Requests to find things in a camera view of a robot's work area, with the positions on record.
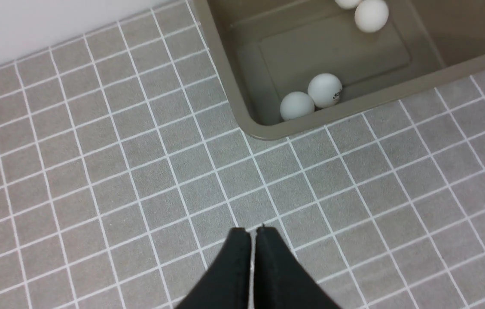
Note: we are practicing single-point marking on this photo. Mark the white ping-pong ball with logo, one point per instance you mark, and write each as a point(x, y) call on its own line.
point(371, 15)

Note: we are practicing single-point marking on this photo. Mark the plain white ping-pong ball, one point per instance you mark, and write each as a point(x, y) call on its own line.
point(348, 4)

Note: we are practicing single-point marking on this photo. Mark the olive brown plastic bin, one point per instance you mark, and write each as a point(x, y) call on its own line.
point(265, 49)

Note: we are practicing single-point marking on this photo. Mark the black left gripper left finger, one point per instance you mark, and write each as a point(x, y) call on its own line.
point(225, 284)

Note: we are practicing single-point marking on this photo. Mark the grey checkered tablecloth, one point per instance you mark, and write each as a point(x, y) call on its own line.
point(122, 170)

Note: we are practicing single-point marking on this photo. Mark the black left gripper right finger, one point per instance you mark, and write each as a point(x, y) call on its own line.
point(280, 282)

